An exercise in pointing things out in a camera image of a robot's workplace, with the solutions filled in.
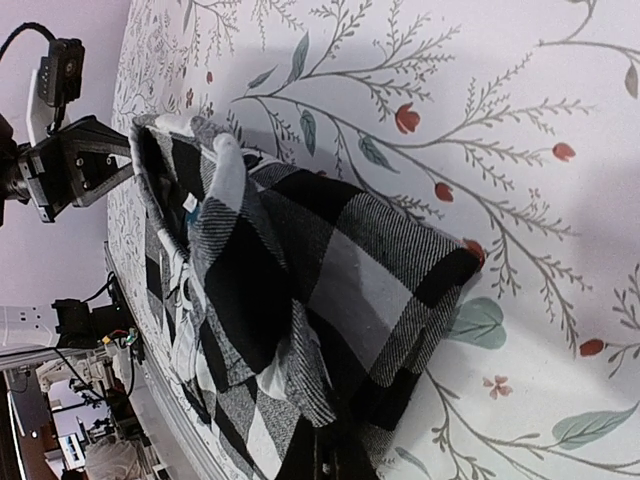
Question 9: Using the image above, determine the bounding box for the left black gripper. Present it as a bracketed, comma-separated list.
[17, 115, 133, 223]

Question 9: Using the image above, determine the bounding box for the black white checkered shirt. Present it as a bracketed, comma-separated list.
[129, 114, 484, 479]

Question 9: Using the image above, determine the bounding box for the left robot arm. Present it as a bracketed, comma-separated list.
[1, 115, 134, 370]

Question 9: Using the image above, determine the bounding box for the floral patterned table mat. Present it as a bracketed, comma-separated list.
[112, 1, 639, 479]

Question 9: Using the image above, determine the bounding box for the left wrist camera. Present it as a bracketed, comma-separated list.
[26, 38, 85, 146]

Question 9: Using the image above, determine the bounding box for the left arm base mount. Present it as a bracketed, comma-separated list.
[51, 272, 145, 364]

